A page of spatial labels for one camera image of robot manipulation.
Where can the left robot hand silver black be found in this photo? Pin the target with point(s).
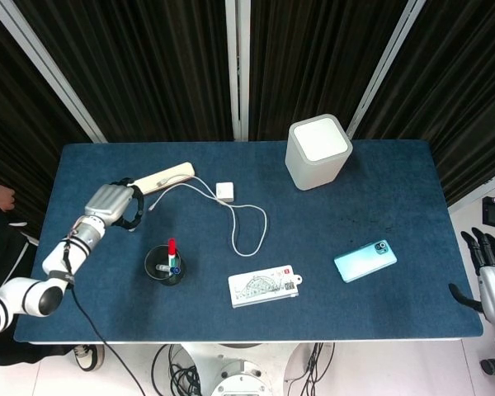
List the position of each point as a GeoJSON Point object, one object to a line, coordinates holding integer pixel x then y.
{"type": "Point", "coordinates": [107, 202]}

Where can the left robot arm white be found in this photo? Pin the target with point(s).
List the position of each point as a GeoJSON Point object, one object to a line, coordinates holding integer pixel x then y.
{"type": "Point", "coordinates": [53, 268]}

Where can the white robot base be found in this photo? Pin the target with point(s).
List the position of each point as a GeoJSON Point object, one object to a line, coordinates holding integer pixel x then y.
{"type": "Point", "coordinates": [239, 371]}

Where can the marker pen red cap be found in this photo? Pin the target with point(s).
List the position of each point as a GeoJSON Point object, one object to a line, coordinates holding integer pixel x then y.
{"type": "Point", "coordinates": [172, 247]}

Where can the black round pen holder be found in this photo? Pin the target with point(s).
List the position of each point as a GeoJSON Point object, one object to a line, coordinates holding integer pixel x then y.
{"type": "Point", "coordinates": [158, 277]}

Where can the white marker with blue cap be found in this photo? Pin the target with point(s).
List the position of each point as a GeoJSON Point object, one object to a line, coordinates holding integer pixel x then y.
{"type": "Point", "coordinates": [171, 270]}

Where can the cream power strip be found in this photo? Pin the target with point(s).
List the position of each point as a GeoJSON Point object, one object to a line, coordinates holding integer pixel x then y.
{"type": "Point", "coordinates": [165, 179]}

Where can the person in black clothes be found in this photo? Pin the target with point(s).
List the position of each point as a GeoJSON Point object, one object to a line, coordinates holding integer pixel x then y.
{"type": "Point", "coordinates": [0, 247]}

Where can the white square charger adapter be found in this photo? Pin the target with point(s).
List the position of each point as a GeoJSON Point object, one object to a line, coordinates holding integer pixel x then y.
{"type": "Point", "coordinates": [224, 191]}

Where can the black pleated curtain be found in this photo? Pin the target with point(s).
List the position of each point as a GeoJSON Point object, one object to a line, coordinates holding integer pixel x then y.
{"type": "Point", "coordinates": [148, 70]}
{"type": "Point", "coordinates": [313, 57]}
{"type": "Point", "coordinates": [8, 136]}
{"type": "Point", "coordinates": [458, 90]}

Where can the teal smartphone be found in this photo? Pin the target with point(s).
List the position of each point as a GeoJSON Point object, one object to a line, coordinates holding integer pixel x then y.
{"type": "Point", "coordinates": [363, 262]}

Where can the white black sneaker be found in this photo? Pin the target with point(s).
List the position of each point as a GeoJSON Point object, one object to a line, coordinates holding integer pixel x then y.
{"type": "Point", "coordinates": [86, 356]}

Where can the blue felt table mat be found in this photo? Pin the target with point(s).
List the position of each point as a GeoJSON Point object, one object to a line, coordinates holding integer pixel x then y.
{"type": "Point", "coordinates": [272, 239]}

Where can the white printed flat box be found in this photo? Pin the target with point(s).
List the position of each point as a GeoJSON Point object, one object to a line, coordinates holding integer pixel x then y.
{"type": "Point", "coordinates": [260, 286]}

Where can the white square trash bin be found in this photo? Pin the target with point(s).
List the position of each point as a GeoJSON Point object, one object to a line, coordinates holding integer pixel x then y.
{"type": "Point", "coordinates": [313, 169]}

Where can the grey metal frame post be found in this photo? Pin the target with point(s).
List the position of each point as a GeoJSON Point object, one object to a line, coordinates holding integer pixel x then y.
{"type": "Point", "coordinates": [45, 70]}
{"type": "Point", "coordinates": [237, 70]}
{"type": "Point", "coordinates": [478, 191]}
{"type": "Point", "coordinates": [383, 70]}

